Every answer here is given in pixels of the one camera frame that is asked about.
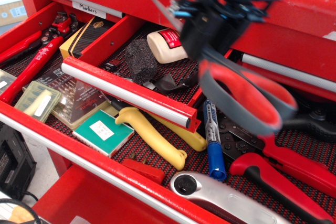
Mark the red handled wire stripper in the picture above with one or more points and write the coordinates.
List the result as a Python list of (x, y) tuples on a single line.
[(43, 44)]

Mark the green small box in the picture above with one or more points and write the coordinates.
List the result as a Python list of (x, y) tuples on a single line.
[(101, 133)]

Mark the small red black connector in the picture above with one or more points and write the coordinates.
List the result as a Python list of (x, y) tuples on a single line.
[(112, 65)]

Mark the black handled clamp tool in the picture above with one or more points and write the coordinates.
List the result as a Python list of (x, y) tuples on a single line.
[(315, 116)]

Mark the red tool chest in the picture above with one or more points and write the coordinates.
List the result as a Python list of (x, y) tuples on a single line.
[(299, 34)]

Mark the small open red drawer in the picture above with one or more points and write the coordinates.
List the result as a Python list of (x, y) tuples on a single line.
[(178, 107)]

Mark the small red plug adapter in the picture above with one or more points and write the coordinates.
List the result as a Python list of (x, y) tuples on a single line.
[(154, 174)]

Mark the small yellowish plastic case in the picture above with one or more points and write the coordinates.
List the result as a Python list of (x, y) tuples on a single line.
[(38, 101)]

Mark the red handled crimping tool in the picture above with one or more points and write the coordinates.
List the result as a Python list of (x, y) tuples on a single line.
[(259, 159)]

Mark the clear plastic case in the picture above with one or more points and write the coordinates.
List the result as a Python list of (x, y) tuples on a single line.
[(6, 79)]

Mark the black foam block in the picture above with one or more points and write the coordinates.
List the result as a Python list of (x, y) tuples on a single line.
[(140, 61)]

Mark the orange grey handled scissors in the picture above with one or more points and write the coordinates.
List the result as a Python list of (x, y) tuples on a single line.
[(252, 101)]

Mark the yellow handled pliers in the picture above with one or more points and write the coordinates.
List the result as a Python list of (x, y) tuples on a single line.
[(132, 116)]

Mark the drill bit set case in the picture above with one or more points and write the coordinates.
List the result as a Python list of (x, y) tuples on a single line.
[(78, 102)]

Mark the blue whiteboard marker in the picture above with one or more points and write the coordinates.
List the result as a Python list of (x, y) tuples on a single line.
[(214, 149)]

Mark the silver utility knife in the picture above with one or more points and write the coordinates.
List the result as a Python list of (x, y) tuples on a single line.
[(221, 199)]

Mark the black tape scrap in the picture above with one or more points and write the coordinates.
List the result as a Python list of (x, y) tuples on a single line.
[(167, 84)]

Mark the large open red drawer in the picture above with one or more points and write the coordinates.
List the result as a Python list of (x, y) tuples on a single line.
[(68, 151)]

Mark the black electronic device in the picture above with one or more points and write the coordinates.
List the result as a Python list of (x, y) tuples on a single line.
[(17, 163)]

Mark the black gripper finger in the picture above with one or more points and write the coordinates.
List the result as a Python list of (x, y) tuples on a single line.
[(224, 32), (195, 36)]

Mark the white glue bottle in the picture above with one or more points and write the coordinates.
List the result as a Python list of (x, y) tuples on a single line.
[(166, 46)]

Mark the black yellow box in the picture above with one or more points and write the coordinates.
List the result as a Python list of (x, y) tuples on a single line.
[(84, 37)]

